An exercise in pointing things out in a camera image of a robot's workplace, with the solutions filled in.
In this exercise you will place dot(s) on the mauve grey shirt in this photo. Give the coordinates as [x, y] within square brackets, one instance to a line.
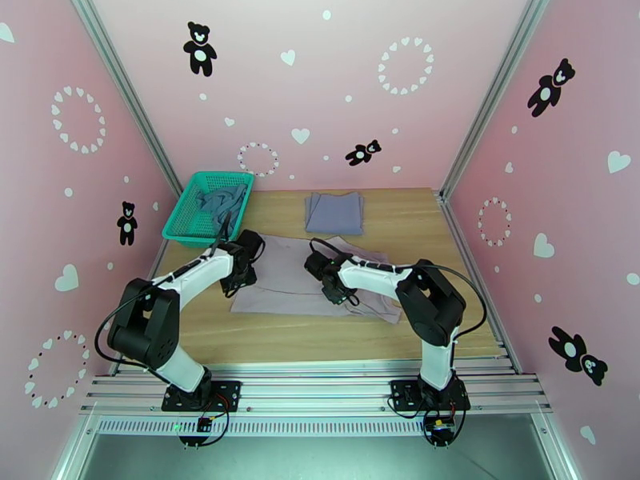
[285, 273]

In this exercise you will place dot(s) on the blue ribbed shirt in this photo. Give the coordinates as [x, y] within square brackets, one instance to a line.
[222, 203]

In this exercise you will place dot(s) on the lavender blue shirt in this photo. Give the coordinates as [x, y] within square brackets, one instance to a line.
[332, 213]

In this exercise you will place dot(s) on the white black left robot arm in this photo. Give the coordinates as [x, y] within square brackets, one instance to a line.
[200, 273]

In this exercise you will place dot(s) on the teal plastic laundry basket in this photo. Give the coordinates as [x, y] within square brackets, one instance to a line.
[185, 223]

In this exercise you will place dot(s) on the small black circuit board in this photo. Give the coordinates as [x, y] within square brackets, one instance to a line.
[204, 424]

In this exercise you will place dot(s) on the circuit board with yellow connector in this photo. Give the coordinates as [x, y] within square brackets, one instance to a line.
[440, 428]

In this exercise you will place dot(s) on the aluminium front rail frame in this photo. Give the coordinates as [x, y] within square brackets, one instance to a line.
[320, 388]

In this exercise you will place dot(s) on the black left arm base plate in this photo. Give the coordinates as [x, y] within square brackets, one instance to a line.
[225, 393]

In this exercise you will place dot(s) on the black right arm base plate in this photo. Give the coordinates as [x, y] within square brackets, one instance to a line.
[402, 393]

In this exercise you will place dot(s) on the aluminium corner post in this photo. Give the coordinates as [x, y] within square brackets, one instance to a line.
[125, 93]
[495, 93]

